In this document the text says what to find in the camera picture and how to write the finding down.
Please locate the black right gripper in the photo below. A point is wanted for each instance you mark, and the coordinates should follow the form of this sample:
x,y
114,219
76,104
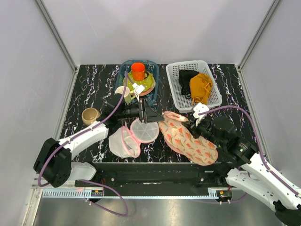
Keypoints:
x,y
195,129

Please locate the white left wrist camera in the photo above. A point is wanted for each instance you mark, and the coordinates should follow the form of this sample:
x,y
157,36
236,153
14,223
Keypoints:
x,y
138,89

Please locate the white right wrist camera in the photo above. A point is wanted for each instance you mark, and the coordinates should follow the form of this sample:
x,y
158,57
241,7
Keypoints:
x,y
199,112

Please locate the pink plate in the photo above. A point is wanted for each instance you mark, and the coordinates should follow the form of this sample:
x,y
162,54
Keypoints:
x,y
148,91

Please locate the white plastic perforated basket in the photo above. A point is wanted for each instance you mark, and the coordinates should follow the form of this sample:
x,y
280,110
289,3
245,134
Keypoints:
x,y
181,102

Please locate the lime green dotted plate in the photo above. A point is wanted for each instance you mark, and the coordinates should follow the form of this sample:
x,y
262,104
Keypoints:
x,y
146,82

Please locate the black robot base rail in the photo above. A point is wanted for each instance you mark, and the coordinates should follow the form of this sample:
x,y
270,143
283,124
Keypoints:
x,y
158,179

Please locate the light green mug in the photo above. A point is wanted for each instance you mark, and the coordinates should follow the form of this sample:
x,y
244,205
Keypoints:
x,y
126,94

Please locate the floral mesh laundry bag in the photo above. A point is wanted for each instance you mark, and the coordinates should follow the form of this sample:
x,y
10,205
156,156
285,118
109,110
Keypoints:
x,y
179,139

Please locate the orange mug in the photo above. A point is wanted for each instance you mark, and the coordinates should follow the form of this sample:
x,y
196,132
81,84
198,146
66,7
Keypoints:
x,y
137,70

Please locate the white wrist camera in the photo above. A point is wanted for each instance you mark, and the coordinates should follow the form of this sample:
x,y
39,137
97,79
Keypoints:
x,y
199,112
138,89

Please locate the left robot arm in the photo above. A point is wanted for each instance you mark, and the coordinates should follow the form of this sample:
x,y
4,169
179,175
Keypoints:
x,y
54,163

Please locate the teal transparent plastic bin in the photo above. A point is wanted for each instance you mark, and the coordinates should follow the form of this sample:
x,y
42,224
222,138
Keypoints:
x,y
150,67

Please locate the mustard yellow bra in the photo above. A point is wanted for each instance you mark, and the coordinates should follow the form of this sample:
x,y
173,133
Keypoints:
x,y
200,88

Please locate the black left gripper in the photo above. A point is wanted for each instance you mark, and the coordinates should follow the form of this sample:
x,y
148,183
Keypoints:
x,y
146,114

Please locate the white pink-trimmed laundry bag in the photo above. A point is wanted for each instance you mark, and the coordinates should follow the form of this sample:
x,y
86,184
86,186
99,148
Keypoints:
x,y
126,141

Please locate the black bra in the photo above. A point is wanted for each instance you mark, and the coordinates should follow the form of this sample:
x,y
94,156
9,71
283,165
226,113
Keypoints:
x,y
184,80

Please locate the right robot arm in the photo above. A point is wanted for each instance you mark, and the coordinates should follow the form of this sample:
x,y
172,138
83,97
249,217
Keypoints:
x,y
243,167

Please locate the beige ceramic cup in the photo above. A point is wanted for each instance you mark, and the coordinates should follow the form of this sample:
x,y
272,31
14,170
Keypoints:
x,y
90,115

